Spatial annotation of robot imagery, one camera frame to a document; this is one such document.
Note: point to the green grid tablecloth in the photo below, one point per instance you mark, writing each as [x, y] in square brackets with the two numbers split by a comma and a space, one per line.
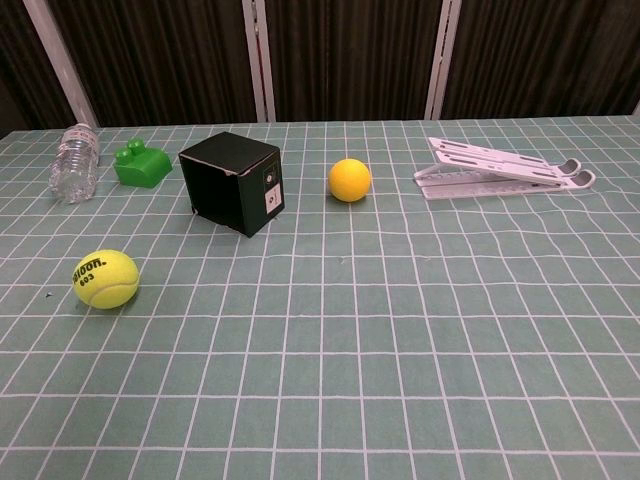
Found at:
[350, 360]

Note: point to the clear plastic water bottle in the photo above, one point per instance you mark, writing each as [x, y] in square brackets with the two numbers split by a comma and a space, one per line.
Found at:
[75, 167]

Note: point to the green toy building block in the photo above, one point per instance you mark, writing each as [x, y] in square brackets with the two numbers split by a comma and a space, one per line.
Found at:
[141, 167]

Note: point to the yellow tennis ball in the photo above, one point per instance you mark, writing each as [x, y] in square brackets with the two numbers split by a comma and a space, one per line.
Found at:
[106, 281]

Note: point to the black cardboard box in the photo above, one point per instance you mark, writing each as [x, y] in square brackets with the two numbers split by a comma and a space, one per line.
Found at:
[235, 191]

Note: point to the white metal frame post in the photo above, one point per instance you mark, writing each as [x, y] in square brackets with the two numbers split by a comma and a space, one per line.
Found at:
[62, 62]
[443, 59]
[259, 60]

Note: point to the white folding laptop stand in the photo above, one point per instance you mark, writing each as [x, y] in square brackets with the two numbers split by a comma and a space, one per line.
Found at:
[500, 170]

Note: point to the dark ribbed curtain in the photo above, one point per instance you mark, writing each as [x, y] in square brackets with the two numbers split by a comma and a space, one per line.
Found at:
[350, 55]

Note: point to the orange-yellow smooth ball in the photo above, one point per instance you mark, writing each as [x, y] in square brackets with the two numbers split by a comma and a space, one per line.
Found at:
[349, 180]

